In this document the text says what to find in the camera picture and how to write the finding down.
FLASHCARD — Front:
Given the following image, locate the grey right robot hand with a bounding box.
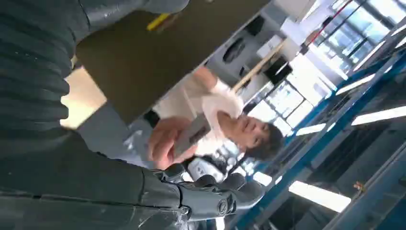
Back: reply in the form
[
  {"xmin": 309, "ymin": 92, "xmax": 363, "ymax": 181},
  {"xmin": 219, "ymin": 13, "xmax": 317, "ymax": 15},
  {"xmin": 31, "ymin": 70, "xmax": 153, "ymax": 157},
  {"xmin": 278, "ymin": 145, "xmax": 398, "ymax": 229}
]
[{"xmin": 0, "ymin": 0, "xmax": 265, "ymax": 230}]

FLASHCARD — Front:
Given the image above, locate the person's hand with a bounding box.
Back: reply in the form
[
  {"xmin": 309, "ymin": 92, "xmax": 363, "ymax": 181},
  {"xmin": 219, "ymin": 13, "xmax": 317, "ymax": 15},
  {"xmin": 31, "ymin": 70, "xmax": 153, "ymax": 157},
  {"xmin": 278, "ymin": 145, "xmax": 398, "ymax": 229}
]
[{"xmin": 147, "ymin": 116, "xmax": 199, "ymax": 171}]

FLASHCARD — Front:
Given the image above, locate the white grey device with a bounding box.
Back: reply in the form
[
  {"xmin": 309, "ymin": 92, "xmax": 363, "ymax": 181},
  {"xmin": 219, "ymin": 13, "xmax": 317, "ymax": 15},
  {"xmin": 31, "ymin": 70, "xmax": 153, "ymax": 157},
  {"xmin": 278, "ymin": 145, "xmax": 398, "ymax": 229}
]
[{"xmin": 186, "ymin": 157, "xmax": 227, "ymax": 183}]

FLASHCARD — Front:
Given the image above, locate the person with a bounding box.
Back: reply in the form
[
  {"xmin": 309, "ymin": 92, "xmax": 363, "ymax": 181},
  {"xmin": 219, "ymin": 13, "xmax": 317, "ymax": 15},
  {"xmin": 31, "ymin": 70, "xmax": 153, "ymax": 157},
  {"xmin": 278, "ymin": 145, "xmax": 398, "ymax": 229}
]
[{"xmin": 144, "ymin": 66, "xmax": 284, "ymax": 171}]

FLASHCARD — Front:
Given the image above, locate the yellow object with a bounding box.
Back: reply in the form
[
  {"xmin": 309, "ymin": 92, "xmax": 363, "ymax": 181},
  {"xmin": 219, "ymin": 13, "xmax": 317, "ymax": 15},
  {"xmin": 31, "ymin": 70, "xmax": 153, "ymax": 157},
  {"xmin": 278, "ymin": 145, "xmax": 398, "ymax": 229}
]
[{"xmin": 146, "ymin": 12, "xmax": 171, "ymax": 32}]

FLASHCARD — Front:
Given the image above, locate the grey cabinet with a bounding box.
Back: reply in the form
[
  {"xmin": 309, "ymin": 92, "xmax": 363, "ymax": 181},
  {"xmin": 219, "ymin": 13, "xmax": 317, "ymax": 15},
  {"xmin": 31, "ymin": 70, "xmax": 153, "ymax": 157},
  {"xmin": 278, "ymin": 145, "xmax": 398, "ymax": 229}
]
[{"xmin": 205, "ymin": 14, "xmax": 286, "ymax": 87}]

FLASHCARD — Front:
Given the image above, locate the wooden pole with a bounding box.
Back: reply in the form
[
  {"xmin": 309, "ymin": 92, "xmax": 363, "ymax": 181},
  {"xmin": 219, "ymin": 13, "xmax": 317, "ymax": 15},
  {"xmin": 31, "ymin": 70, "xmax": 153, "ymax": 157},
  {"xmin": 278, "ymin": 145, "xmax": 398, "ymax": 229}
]
[{"xmin": 232, "ymin": 40, "xmax": 287, "ymax": 93}]

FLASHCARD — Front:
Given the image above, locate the black monitor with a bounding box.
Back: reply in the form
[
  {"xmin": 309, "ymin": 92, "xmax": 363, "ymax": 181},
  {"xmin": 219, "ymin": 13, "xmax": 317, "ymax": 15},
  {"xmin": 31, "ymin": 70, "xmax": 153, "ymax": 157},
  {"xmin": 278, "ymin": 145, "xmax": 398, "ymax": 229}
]
[{"xmin": 264, "ymin": 56, "xmax": 293, "ymax": 86}]

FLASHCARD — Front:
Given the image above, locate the long ceiling light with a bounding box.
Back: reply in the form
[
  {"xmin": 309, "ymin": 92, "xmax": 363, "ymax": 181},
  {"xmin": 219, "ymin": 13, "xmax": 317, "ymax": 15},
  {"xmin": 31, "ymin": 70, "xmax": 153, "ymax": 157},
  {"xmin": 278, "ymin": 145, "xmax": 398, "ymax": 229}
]
[
  {"xmin": 295, "ymin": 122, "xmax": 336, "ymax": 137},
  {"xmin": 335, "ymin": 73, "xmax": 377, "ymax": 96},
  {"xmin": 350, "ymin": 105, "xmax": 406, "ymax": 127},
  {"xmin": 288, "ymin": 180, "xmax": 352, "ymax": 214}
]

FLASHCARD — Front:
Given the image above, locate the blue steel beam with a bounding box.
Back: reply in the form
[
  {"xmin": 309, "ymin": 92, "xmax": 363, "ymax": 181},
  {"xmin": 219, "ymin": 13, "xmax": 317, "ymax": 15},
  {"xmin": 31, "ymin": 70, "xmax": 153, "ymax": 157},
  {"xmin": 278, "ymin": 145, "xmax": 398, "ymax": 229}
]
[{"xmin": 227, "ymin": 52, "xmax": 406, "ymax": 230}]

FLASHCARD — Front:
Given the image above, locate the red barrier rope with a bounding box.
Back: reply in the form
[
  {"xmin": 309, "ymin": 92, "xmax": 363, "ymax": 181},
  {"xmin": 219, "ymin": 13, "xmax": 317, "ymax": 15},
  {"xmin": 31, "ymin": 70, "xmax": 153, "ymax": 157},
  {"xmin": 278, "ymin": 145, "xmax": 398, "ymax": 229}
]
[{"xmin": 299, "ymin": 0, "xmax": 354, "ymax": 55}]

